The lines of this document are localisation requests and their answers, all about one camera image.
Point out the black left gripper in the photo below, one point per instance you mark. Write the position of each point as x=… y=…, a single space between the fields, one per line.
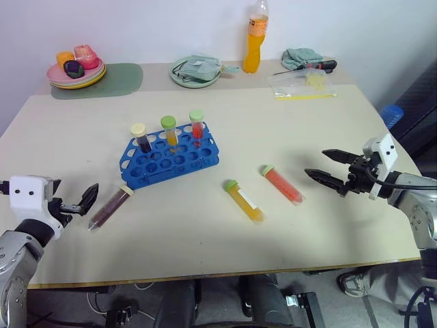
x=65 y=209

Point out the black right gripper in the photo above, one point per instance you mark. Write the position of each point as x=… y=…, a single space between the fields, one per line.
x=362 y=176

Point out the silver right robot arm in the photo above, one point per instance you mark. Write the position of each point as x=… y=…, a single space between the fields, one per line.
x=416 y=201

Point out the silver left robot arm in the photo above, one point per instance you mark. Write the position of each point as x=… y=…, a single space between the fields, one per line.
x=17 y=263

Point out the dark purple tube cream cap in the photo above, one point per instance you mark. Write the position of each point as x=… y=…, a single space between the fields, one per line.
x=144 y=143
x=108 y=209

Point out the red tube green cap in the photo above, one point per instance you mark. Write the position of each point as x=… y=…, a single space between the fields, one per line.
x=197 y=131
x=285 y=187

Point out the blue plastic test tube rack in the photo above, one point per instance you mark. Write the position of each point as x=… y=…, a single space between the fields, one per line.
x=160 y=167

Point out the yellow tube green cap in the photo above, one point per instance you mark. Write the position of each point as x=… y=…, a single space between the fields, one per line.
x=246 y=203

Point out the orange tube green cap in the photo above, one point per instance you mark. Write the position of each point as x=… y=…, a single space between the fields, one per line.
x=171 y=136

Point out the blue ribbed bottle cap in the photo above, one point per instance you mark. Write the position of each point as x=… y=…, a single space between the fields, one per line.
x=392 y=116

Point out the pale yellow plastic pieces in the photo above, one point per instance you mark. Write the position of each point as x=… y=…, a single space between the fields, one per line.
x=317 y=79

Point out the clear zip bag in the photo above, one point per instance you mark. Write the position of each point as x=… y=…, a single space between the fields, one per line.
x=290 y=85

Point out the red black screwdriver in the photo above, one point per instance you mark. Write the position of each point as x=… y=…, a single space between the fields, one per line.
x=324 y=64

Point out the yellow plastic plate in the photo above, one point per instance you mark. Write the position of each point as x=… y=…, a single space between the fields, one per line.
x=82 y=86

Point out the grey sneaker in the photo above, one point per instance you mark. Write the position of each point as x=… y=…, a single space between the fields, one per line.
x=351 y=283

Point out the green crumpled towel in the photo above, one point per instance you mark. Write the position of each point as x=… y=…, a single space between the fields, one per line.
x=298 y=57

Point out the pink plastic plate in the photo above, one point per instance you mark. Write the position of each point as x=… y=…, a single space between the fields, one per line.
x=56 y=74

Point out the light green plastic plate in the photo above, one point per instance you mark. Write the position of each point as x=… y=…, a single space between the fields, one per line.
x=99 y=76

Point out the green placemat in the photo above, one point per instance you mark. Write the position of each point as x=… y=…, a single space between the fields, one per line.
x=119 y=82

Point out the grey trouser leg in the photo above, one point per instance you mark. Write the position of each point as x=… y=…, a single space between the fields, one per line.
x=389 y=283

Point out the black floor box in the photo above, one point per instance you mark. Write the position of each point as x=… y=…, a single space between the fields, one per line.
x=121 y=314

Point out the orange toy food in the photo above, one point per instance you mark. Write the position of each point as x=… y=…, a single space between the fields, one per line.
x=65 y=58

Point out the pink red toy cake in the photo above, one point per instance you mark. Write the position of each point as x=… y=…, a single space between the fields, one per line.
x=87 y=56

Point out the orange soda bottle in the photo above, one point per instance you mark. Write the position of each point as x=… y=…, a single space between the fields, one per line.
x=254 y=51

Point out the dark rounded shape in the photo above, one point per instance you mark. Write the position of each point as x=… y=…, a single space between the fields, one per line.
x=264 y=300

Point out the pale green round plate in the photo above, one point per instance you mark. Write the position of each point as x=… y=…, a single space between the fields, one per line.
x=196 y=84

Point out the black metal stand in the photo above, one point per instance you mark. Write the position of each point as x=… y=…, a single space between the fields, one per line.
x=421 y=307

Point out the pale green cloth pouch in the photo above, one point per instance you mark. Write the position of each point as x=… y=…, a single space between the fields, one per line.
x=199 y=68

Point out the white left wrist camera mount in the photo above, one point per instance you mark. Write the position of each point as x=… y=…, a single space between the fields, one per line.
x=29 y=200

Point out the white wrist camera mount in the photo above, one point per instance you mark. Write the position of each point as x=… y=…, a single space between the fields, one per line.
x=385 y=153
x=29 y=200

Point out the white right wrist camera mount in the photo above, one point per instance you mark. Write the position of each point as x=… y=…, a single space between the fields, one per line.
x=385 y=153

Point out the black metal bracket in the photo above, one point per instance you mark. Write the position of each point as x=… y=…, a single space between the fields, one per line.
x=307 y=307

